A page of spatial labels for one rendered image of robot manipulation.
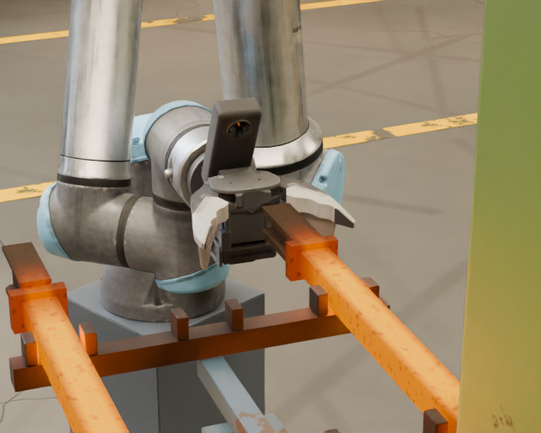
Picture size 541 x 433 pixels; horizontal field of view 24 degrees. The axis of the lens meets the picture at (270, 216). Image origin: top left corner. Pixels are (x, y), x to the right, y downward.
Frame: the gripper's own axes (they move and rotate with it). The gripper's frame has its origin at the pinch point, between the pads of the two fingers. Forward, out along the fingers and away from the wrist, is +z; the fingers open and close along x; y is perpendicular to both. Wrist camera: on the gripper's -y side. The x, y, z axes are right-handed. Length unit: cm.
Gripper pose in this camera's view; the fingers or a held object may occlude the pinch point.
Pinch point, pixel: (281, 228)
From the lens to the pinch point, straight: 116.9
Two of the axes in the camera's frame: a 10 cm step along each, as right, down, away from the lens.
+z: 3.3, 3.6, -8.7
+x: -9.4, 1.3, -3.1
